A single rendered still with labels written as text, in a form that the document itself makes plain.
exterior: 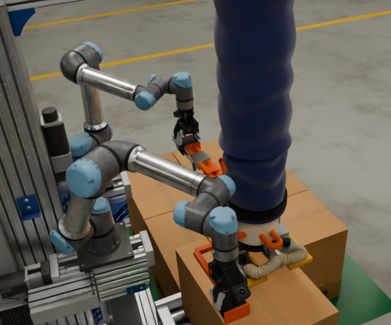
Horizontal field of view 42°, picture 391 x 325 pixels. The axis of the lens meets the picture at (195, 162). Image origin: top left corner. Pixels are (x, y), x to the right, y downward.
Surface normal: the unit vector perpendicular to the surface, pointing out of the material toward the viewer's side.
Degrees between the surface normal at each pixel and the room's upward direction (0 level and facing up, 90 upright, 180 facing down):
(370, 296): 0
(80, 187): 84
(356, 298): 0
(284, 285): 0
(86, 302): 90
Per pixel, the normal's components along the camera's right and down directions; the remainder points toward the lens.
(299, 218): -0.07, -0.82
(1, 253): 0.29, 0.53
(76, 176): -0.51, 0.43
